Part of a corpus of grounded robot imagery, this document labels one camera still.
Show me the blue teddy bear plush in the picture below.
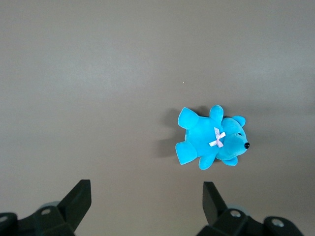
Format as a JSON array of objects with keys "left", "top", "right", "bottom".
[{"left": 175, "top": 104, "right": 251, "bottom": 171}]

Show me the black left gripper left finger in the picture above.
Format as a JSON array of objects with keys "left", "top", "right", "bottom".
[{"left": 0, "top": 179, "right": 93, "bottom": 236}]

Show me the brown table mat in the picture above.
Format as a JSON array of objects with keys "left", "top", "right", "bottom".
[{"left": 0, "top": 0, "right": 315, "bottom": 236}]

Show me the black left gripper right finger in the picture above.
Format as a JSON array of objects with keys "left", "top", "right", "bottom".
[{"left": 196, "top": 181, "right": 306, "bottom": 236}]

